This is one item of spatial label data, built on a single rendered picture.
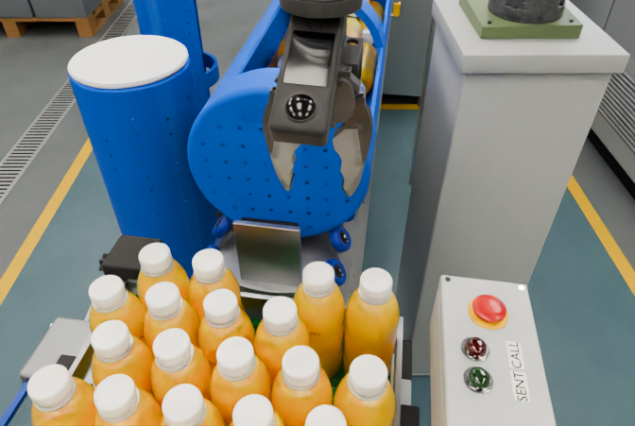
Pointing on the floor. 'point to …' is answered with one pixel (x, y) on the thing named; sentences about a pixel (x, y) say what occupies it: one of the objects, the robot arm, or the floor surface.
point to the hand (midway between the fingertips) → (317, 188)
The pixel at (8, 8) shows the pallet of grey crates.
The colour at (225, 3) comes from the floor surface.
